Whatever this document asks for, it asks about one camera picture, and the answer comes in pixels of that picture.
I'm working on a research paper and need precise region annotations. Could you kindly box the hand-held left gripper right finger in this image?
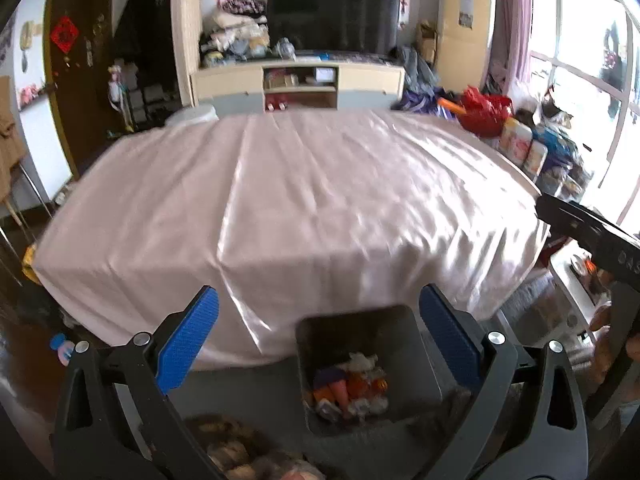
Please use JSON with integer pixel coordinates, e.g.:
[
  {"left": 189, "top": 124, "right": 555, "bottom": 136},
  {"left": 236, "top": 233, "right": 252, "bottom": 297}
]
[{"left": 414, "top": 283, "right": 589, "bottom": 480}]

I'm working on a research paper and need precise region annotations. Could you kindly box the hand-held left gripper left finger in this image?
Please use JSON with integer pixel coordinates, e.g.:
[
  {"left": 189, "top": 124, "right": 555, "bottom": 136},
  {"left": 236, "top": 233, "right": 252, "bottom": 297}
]
[{"left": 52, "top": 285, "right": 226, "bottom": 480}]

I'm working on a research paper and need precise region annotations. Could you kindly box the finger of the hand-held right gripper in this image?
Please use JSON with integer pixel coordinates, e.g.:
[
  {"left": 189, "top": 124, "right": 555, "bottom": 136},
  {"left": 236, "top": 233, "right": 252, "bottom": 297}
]
[{"left": 535, "top": 192, "right": 640, "bottom": 253}]

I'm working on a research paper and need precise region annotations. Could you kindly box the white plastic bag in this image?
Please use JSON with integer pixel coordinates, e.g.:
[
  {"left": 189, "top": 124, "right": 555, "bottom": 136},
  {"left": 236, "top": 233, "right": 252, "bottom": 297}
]
[{"left": 347, "top": 352, "right": 380, "bottom": 372}]

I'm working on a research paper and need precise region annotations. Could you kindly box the red paper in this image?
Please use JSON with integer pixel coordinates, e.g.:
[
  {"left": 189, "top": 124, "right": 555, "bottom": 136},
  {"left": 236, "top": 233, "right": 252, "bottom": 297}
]
[{"left": 330, "top": 380, "right": 353, "bottom": 409}]

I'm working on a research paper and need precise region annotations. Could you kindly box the grey trash bin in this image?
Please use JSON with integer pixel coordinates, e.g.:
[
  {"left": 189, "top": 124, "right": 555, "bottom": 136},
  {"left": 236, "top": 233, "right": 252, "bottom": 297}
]
[{"left": 295, "top": 305, "right": 444, "bottom": 437}]

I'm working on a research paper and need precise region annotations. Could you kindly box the clear plastic blister pack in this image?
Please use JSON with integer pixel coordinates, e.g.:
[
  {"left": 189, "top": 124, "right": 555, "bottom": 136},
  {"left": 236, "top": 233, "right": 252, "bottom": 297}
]
[{"left": 315, "top": 398, "right": 344, "bottom": 420}]

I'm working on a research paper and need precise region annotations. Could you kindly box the person's right hand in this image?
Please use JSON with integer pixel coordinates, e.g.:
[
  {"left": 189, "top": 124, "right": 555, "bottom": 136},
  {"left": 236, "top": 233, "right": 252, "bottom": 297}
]
[{"left": 589, "top": 304, "right": 640, "bottom": 403}]

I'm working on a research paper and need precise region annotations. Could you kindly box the white plastic stool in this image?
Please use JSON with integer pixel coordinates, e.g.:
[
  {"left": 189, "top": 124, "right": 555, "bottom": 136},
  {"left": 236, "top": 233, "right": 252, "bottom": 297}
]
[{"left": 547, "top": 250, "right": 602, "bottom": 342}]

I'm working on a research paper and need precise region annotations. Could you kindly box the blue package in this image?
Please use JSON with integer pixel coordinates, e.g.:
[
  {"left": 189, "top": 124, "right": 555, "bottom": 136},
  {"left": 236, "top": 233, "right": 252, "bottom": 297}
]
[{"left": 534, "top": 126, "right": 577, "bottom": 172}]

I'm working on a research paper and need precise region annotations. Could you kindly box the pink label canister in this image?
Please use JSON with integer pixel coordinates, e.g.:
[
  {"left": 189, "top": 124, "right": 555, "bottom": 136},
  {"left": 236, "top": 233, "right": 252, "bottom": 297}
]
[{"left": 499, "top": 117, "right": 534, "bottom": 162}]

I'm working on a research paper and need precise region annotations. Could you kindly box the brown plush toy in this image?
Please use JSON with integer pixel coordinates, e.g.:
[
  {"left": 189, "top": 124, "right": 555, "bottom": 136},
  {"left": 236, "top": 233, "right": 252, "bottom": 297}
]
[{"left": 184, "top": 412, "right": 327, "bottom": 480}]

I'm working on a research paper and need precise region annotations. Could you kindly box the blue and white toy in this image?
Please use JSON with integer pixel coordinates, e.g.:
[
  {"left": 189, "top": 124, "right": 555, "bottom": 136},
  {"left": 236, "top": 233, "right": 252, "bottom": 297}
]
[{"left": 49, "top": 334, "right": 77, "bottom": 367}]

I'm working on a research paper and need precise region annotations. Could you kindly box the red plastic bag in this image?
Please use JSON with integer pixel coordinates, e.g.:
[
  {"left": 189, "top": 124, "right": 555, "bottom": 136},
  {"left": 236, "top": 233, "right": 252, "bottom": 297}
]
[{"left": 459, "top": 86, "right": 514, "bottom": 137}]

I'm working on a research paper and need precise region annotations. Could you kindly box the pale pink tablecloth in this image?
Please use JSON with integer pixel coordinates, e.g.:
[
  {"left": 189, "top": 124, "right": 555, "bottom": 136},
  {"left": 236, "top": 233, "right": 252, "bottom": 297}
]
[{"left": 32, "top": 109, "right": 551, "bottom": 372}]

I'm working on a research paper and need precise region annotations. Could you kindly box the large window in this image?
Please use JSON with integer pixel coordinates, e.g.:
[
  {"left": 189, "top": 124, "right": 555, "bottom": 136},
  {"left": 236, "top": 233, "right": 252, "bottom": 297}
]
[{"left": 529, "top": 0, "right": 640, "bottom": 233}]

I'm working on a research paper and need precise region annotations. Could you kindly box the purple curtain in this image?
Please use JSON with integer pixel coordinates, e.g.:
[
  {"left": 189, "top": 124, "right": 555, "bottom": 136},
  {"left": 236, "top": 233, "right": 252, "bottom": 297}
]
[{"left": 496, "top": 0, "right": 534, "bottom": 87}]

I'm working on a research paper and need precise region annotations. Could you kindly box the beige standing air conditioner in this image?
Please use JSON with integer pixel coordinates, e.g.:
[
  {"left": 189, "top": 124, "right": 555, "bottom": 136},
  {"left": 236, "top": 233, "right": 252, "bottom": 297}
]
[{"left": 441, "top": 0, "right": 497, "bottom": 95}]

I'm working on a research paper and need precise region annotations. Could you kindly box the white round container lid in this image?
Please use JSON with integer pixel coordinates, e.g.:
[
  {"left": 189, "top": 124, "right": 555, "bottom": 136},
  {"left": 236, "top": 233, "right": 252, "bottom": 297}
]
[{"left": 165, "top": 104, "right": 220, "bottom": 129}]

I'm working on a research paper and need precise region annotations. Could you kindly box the cardboard box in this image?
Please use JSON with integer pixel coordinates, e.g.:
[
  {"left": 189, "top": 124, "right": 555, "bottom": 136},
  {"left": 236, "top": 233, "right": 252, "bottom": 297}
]
[{"left": 416, "top": 20, "right": 442, "bottom": 64}]

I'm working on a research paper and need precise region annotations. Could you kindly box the pink hanging toy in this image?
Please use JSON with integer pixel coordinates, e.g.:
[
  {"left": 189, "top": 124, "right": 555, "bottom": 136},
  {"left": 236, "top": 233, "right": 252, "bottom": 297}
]
[{"left": 107, "top": 59, "right": 137, "bottom": 133}]

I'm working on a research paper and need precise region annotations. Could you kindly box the beige television cabinet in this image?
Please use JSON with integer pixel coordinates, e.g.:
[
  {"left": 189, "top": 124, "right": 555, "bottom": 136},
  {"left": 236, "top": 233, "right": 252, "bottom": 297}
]
[{"left": 191, "top": 57, "right": 407, "bottom": 115}]

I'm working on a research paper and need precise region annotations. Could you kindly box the brown wooden door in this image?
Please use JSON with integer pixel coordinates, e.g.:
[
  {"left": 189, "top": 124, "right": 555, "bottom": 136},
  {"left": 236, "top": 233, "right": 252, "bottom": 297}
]
[{"left": 44, "top": 0, "right": 117, "bottom": 173}]

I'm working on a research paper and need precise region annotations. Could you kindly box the black hanging coat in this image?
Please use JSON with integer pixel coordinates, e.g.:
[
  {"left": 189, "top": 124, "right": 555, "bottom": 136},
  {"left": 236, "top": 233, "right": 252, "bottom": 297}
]
[{"left": 114, "top": 0, "right": 174, "bottom": 127}]

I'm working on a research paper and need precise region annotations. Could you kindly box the black television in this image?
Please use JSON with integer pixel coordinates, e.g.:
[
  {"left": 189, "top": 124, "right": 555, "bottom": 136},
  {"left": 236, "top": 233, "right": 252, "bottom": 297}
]
[{"left": 266, "top": 0, "right": 402, "bottom": 57}]

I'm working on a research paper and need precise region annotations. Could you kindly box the red diamond wall decoration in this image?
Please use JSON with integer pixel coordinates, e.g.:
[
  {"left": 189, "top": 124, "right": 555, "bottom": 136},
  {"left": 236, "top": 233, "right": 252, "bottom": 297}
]
[{"left": 49, "top": 15, "right": 80, "bottom": 54}]

